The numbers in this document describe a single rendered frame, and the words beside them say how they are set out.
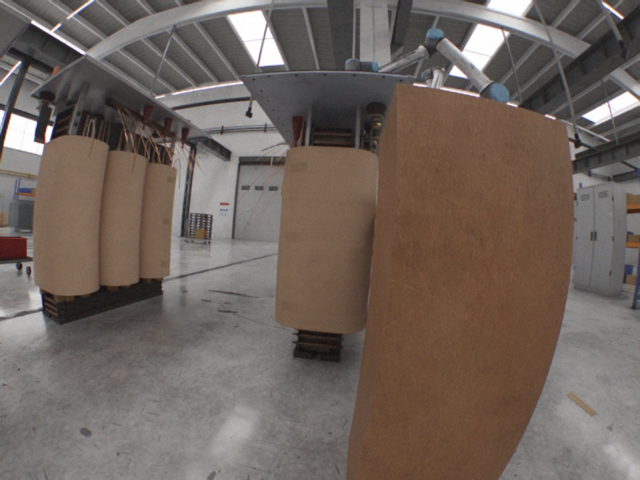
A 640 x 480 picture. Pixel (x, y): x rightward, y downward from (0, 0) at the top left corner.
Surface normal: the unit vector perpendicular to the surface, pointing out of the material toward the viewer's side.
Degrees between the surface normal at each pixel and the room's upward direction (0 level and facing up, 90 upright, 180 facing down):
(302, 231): 90
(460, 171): 90
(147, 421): 0
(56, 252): 90
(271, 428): 0
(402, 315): 90
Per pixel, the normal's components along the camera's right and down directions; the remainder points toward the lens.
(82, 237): 0.96, 0.07
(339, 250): -0.11, 0.01
